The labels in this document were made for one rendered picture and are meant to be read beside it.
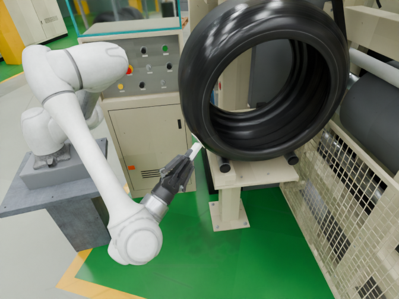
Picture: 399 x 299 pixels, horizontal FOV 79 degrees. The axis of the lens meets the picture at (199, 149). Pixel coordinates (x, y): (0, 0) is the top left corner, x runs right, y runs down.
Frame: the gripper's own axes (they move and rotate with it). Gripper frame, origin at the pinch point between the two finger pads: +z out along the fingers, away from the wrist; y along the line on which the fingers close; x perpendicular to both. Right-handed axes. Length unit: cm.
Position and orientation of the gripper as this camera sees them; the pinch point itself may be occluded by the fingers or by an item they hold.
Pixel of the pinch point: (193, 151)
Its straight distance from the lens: 85.6
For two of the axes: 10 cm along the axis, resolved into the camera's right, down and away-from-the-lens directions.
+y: 5.4, 6.2, 5.6
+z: 5.4, -7.7, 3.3
